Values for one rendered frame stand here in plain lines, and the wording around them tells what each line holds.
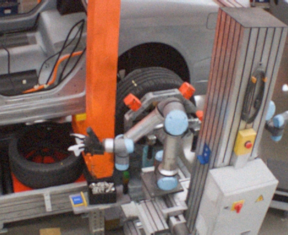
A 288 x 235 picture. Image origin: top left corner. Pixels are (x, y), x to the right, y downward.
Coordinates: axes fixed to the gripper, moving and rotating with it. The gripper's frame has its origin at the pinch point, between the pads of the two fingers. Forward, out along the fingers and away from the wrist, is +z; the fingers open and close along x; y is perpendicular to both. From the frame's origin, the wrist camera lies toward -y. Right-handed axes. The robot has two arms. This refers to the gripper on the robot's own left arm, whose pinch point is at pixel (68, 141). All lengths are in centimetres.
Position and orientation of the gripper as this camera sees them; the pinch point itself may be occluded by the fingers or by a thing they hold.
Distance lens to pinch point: 227.3
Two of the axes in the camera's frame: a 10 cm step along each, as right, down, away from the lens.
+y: -0.6, 8.9, 4.6
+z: -10.0, -0.2, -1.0
